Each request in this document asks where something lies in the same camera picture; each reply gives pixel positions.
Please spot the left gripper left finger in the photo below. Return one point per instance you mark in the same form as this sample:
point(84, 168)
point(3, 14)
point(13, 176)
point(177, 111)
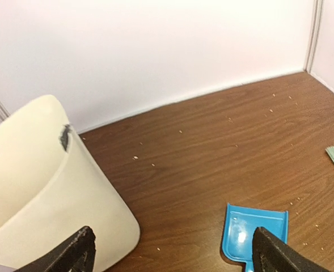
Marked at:
point(76, 253)

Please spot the blue plastic dustpan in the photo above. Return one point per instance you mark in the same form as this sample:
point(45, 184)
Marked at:
point(240, 224)

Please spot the right aluminium frame post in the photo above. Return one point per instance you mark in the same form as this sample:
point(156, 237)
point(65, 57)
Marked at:
point(316, 20)

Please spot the beige plastic waste bin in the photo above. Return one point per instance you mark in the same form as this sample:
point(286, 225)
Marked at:
point(51, 186)

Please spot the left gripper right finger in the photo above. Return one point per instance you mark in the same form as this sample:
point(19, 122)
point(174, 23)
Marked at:
point(269, 253)

